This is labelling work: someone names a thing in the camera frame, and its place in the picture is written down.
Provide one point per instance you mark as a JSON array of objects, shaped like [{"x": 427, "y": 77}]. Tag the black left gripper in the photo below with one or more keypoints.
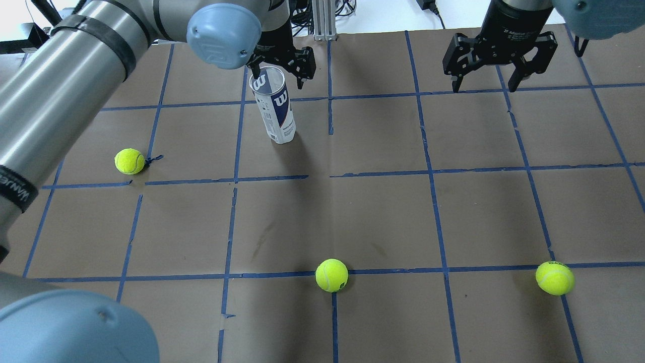
[{"x": 275, "y": 39}]

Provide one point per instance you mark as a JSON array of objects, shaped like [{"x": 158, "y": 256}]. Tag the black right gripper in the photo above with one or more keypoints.
[{"x": 510, "y": 22}]

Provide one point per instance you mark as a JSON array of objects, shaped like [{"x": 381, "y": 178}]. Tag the white blue tennis ball can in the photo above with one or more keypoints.
[{"x": 273, "y": 100}]

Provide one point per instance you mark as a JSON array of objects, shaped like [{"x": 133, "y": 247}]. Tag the yellow tennis ball near left arm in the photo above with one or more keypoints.
[{"x": 129, "y": 161}]

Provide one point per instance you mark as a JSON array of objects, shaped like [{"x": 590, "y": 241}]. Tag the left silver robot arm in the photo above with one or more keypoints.
[{"x": 47, "y": 108}]

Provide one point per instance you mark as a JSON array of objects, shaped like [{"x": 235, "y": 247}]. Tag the yellow tennis ball near right arm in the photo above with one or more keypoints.
[{"x": 555, "y": 278}]

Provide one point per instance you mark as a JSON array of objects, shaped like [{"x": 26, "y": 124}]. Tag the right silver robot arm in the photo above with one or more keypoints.
[{"x": 597, "y": 20}]

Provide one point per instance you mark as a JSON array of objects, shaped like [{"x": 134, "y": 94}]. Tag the yellow tennis ball centre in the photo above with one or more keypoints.
[{"x": 331, "y": 275}]

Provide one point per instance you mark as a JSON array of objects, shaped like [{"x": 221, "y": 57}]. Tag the aluminium frame post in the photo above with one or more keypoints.
[{"x": 324, "y": 20}]

